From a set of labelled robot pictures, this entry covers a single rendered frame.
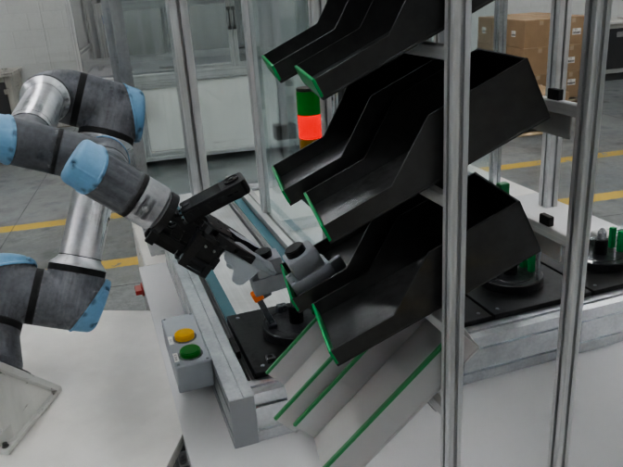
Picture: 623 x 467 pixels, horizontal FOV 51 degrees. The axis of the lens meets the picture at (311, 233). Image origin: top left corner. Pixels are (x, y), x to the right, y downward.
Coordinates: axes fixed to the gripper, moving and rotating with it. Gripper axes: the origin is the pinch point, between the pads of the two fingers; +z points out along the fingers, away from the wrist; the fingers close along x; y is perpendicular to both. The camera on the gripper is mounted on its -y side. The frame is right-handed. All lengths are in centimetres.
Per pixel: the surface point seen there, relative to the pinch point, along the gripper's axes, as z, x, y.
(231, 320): 10.2, -21.5, 19.7
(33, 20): -101, -826, 75
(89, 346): -6, -42, 49
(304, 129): 2.0, -30.9, -21.2
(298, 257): -4.3, 18.1, -6.8
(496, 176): 95, -101, -47
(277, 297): 23.9, -38.5, 15.1
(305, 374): 12.2, 11.8, 10.5
